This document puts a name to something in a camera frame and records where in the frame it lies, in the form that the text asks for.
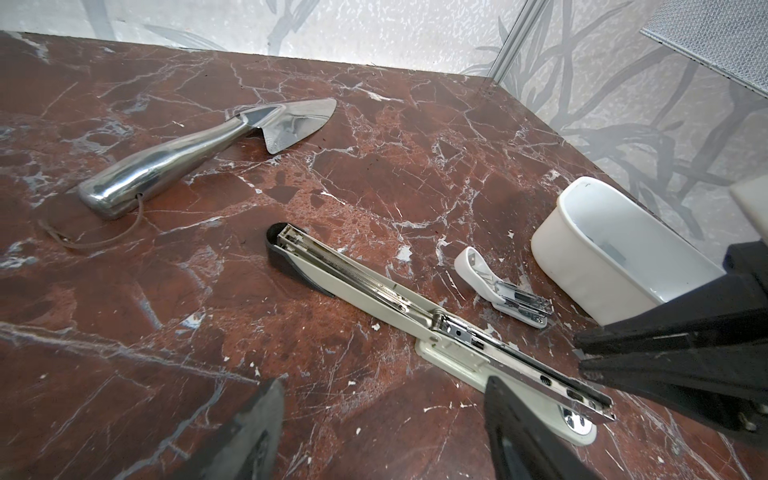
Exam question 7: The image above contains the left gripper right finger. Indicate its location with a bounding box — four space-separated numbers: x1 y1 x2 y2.
484 376 597 480

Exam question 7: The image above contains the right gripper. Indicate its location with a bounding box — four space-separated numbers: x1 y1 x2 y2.
574 174 767 447

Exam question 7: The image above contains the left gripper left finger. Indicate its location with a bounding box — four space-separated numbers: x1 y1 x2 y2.
170 379 284 479

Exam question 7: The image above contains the white mini stapler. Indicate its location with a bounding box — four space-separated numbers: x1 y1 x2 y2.
454 246 554 329

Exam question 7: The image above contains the white oval tray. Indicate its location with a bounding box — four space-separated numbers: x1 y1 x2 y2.
531 177 724 325

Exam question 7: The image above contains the silver metal trowel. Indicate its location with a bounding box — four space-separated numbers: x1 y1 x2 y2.
38 97 338 252

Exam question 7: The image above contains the white wire mesh basket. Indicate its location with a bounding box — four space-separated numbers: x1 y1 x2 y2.
641 0 767 97

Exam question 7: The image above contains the aluminium frame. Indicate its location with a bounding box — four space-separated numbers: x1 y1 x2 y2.
488 0 550 83

